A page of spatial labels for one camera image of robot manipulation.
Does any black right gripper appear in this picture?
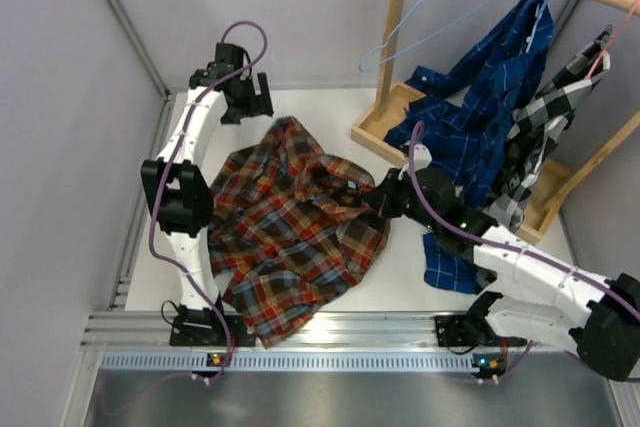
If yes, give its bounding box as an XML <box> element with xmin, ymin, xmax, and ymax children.
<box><xmin>363</xmin><ymin>169</ymin><xmax>439</xmax><ymax>232</ymax></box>

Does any red brown plaid shirt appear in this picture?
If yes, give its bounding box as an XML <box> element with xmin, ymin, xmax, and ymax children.
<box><xmin>208</xmin><ymin>116</ymin><xmax>390</xmax><ymax>348</ymax></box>

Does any light blue wire hanger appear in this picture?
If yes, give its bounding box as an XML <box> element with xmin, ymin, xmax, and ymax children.
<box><xmin>358</xmin><ymin>0</ymin><xmax>496</xmax><ymax>73</ymax></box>

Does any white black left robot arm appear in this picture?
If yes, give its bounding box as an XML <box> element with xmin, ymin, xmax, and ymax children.
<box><xmin>140</xmin><ymin>42</ymin><xmax>274</xmax><ymax>346</ymax></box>

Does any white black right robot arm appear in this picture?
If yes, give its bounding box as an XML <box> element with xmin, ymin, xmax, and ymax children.
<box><xmin>364</xmin><ymin>167</ymin><xmax>639</xmax><ymax>382</ymax></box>

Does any blue plaid shirt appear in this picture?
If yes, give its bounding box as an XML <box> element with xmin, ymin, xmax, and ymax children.
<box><xmin>384</xmin><ymin>0</ymin><xmax>555</xmax><ymax>294</ymax></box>

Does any black white checkered shirt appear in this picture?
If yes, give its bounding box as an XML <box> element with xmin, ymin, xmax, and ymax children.
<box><xmin>485</xmin><ymin>26</ymin><xmax>612</xmax><ymax>232</ymax></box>

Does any blue hanger under blue shirt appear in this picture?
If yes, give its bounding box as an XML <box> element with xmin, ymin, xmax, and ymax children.
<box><xmin>524</xmin><ymin>0</ymin><xmax>550</xmax><ymax>53</ymax></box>

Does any wooden rack base tray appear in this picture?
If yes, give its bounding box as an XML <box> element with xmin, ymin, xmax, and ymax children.
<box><xmin>351</xmin><ymin>82</ymin><xmax>573</xmax><ymax>244</ymax></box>

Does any wooden diagonal rack brace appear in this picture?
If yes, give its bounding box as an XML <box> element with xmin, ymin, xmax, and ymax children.
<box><xmin>544</xmin><ymin>109</ymin><xmax>640</xmax><ymax>218</ymax></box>

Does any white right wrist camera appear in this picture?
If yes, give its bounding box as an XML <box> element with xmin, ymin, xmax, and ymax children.
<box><xmin>404</xmin><ymin>143</ymin><xmax>432</xmax><ymax>178</ymax></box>

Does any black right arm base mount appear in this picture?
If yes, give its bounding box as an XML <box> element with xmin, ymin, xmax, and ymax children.
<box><xmin>434</xmin><ymin>314</ymin><xmax>527</xmax><ymax>350</ymax></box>

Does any aluminium table edge rail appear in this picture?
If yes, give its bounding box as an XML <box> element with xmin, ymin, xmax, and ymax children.
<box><xmin>81</xmin><ymin>311</ymin><xmax>439</xmax><ymax>351</ymax></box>

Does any aluminium corner frame post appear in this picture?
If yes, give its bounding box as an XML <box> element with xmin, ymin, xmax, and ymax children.
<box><xmin>105</xmin><ymin>0</ymin><xmax>170</xmax><ymax>99</ymax></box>

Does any wooden rack upright post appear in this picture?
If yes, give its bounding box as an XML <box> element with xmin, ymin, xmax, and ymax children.
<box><xmin>373</xmin><ymin>0</ymin><xmax>405</xmax><ymax>120</ymax></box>

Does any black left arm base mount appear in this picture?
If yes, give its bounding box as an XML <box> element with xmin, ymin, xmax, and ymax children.
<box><xmin>160</xmin><ymin>300</ymin><xmax>257</xmax><ymax>347</ymax></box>

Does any perforated white cable duct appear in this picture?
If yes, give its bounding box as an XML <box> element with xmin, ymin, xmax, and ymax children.
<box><xmin>100</xmin><ymin>351</ymin><xmax>487</xmax><ymax>373</ymax></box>

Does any pink wire hanger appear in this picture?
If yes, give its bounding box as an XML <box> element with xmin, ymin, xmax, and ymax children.
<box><xmin>585</xmin><ymin>0</ymin><xmax>640</xmax><ymax>79</ymax></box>

